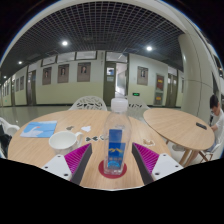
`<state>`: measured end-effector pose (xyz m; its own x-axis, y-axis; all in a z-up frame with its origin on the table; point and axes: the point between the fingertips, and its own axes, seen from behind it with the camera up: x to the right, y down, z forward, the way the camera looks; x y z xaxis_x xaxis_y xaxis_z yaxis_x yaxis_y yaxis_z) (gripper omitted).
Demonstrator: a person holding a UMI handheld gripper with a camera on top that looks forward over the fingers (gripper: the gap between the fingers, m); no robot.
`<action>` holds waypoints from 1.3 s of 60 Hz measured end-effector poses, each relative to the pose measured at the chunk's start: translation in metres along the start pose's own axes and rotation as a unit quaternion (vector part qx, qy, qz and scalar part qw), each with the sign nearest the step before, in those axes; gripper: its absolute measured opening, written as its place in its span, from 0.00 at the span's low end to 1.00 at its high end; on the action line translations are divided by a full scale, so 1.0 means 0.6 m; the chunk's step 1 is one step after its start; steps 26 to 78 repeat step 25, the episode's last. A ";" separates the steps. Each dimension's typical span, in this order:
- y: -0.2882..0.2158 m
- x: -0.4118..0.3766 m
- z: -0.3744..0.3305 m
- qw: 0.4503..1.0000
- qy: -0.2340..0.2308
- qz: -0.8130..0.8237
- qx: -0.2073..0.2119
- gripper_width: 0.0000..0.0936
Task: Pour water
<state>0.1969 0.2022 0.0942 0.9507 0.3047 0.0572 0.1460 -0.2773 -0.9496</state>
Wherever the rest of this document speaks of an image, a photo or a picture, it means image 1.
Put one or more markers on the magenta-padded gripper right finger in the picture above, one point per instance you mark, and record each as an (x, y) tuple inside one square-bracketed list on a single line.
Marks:
[(146, 157)]

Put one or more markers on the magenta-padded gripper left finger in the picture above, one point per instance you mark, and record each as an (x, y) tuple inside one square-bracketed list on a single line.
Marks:
[(77, 158)]

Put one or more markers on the clear water bottle blue label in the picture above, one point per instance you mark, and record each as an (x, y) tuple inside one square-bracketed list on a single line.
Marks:
[(116, 133)]

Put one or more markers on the small pale paper cutout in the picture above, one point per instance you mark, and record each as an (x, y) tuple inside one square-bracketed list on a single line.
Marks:
[(149, 143)]

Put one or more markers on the flat round red coaster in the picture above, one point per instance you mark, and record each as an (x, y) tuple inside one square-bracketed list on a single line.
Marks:
[(101, 169)]

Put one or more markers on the small white paper cutout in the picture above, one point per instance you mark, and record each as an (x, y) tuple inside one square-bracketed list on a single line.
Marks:
[(86, 128)]

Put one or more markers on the small dark sticker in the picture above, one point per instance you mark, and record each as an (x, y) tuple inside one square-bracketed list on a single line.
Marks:
[(70, 127)]

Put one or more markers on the round wooden side table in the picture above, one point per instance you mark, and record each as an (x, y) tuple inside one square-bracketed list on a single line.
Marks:
[(176, 128)]

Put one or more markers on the light blue booklet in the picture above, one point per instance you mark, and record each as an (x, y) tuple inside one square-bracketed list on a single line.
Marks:
[(39, 129)]

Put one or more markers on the white perforated-back chair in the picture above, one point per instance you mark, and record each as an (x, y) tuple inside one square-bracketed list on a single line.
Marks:
[(88, 104), (137, 106)]

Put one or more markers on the black phone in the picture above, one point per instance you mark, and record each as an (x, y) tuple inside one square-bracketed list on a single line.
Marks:
[(201, 126)]

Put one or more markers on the green exit sign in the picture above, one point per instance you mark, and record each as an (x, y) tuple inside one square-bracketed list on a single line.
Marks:
[(136, 94)]

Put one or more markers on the black bag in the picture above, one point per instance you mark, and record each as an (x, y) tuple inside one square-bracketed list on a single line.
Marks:
[(4, 143)]

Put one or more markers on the open dark doorway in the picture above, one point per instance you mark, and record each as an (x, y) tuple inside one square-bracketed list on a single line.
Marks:
[(115, 83)]

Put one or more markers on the person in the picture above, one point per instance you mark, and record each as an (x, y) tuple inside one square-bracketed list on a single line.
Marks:
[(218, 116)]

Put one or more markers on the dark closed door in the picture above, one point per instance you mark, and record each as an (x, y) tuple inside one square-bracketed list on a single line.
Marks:
[(31, 88)]

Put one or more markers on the round ceiling lights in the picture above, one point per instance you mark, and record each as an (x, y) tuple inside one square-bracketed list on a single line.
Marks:
[(64, 43)]

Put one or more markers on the framed wall portraits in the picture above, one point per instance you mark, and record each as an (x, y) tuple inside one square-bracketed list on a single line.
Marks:
[(83, 71)]

